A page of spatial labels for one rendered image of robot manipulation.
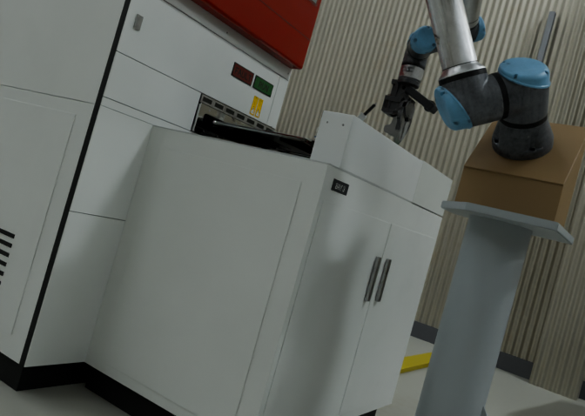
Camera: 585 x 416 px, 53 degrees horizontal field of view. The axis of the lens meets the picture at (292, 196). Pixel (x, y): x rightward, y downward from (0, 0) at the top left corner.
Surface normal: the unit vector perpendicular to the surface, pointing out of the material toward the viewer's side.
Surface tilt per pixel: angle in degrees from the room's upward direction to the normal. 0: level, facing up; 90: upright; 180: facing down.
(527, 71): 44
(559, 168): 49
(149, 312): 90
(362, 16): 90
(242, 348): 90
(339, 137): 90
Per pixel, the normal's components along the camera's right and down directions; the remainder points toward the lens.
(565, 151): -0.22, -0.76
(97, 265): 0.82, 0.21
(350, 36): -0.51, -0.17
